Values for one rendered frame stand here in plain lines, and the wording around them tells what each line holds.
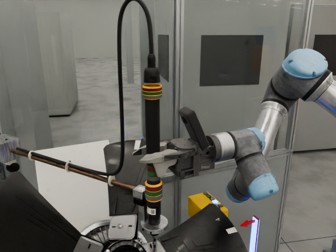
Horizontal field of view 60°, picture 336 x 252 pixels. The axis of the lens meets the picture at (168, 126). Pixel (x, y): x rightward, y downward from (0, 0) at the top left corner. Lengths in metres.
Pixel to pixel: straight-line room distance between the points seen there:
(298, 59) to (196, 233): 0.60
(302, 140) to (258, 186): 4.02
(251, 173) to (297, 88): 0.35
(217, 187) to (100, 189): 0.95
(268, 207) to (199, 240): 1.39
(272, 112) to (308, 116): 3.67
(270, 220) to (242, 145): 1.57
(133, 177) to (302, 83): 0.58
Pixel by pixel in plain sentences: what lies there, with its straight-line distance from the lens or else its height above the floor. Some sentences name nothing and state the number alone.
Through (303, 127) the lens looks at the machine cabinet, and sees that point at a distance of 4.71.
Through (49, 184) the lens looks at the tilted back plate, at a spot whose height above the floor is 1.27.
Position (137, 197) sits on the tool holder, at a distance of 0.76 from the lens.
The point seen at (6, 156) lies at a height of 1.35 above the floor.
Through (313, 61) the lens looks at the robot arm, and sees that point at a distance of 1.00.
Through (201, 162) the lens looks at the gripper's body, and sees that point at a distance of 0.75.
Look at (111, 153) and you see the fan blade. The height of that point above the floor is 1.39.
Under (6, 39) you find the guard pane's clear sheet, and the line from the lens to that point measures 1.31.
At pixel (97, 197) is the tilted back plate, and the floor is 1.21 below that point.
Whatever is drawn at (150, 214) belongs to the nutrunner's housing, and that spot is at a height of 1.31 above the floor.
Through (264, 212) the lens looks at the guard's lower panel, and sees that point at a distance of 2.23.
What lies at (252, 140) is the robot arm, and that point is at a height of 1.48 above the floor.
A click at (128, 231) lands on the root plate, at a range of 0.82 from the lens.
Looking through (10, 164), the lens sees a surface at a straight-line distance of 1.16.
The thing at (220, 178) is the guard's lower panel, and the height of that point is 0.90.
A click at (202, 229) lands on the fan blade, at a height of 1.19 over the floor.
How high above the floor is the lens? 1.75
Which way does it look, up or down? 18 degrees down
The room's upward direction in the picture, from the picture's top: straight up
